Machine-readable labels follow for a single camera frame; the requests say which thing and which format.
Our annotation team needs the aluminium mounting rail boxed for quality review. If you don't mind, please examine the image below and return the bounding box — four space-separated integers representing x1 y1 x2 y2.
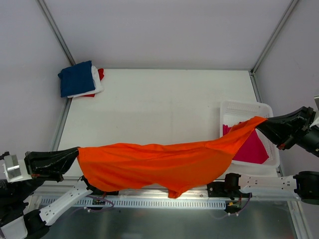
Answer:
32 177 300 202

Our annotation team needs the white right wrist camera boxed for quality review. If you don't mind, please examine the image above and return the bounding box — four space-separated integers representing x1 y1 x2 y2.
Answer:
312 93 319 126

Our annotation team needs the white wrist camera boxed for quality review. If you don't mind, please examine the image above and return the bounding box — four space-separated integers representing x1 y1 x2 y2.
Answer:
312 93 319 126
3 155 30 183

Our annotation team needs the white slotted cable duct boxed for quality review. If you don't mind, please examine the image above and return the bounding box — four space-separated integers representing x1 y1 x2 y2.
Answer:
39 197 227 209

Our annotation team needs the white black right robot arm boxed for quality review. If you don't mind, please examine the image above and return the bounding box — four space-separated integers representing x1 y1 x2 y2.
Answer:
223 107 319 205

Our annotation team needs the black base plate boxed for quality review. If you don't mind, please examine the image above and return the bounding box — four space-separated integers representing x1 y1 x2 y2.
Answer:
206 181 240 200
81 177 119 197

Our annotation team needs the magenta t shirt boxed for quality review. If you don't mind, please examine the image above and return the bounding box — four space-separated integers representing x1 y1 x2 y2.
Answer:
212 130 269 169

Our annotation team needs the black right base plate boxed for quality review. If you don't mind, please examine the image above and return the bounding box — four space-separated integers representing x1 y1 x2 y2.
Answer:
206 181 240 200

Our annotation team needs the folded white t shirt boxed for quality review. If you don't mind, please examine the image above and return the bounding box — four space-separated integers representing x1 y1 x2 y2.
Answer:
67 65 105 99

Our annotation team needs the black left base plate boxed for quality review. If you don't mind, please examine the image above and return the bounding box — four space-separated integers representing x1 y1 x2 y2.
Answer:
81 177 119 197

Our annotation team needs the orange t shirt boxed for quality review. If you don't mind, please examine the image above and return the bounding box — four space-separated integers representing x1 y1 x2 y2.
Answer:
77 116 266 199

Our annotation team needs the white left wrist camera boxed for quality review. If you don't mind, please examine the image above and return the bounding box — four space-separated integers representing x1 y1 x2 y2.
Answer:
3 155 30 183

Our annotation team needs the folded blue t shirt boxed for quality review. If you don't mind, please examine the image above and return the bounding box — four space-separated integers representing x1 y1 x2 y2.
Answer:
58 61 95 98

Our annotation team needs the white plastic basket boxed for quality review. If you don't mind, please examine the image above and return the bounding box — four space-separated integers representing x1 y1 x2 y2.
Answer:
220 100 280 169

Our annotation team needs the folded red t shirt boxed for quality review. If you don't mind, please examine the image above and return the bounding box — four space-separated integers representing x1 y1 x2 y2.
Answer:
83 68 105 98

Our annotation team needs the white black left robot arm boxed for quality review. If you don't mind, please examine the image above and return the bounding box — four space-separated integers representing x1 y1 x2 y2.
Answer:
0 147 104 239

